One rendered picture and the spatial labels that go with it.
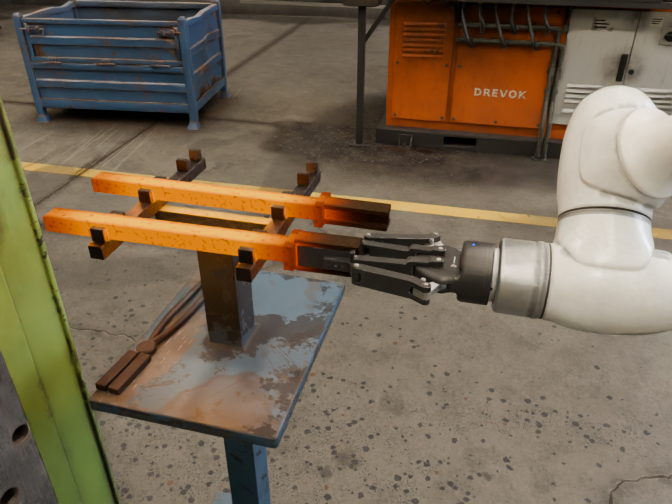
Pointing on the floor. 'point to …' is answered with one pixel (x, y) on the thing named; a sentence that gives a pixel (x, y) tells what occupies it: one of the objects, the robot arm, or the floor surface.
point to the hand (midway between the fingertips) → (326, 253)
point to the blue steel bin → (124, 56)
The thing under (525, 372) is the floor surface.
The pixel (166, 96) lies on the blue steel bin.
